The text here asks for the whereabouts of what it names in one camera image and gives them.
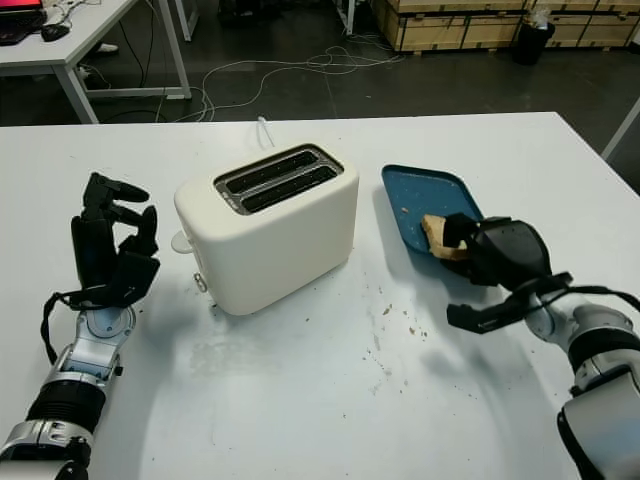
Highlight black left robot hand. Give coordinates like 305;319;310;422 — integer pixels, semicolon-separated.
69;172;160;296

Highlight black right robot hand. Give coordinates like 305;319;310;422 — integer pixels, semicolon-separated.
439;212;555;301

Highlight toasted bread slice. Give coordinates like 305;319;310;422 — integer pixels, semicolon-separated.
421;213;471;262

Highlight cream white two-slot toaster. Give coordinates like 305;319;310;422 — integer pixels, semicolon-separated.
170;142;360;317

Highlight blue plastic tray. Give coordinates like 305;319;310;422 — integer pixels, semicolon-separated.
380;163;485;256

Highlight black trash bin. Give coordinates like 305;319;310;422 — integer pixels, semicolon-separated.
512;19;556;66

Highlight white office desk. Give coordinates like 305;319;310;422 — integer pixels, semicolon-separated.
0;0;194;126

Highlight stacked wooden crates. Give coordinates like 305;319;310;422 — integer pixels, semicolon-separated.
372;0;640;53

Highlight black laptop red screen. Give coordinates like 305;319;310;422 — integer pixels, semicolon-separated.
0;0;49;47

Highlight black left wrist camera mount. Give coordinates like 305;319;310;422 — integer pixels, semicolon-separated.
107;249;162;307

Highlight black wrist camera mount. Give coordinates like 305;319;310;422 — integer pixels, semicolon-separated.
446;272;574;335
107;249;162;307

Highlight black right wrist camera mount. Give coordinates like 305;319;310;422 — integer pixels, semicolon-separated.
446;272;574;335

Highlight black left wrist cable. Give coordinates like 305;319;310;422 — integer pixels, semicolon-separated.
40;292;101;364

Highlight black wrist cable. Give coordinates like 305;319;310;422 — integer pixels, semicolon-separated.
40;292;101;364
529;283;640;321

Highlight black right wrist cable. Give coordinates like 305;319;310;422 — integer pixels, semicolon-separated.
529;283;640;321

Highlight long white cable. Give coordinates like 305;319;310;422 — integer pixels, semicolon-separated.
199;32;404;121

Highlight white desk frame leg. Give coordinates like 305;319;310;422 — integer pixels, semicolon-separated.
327;0;357;36

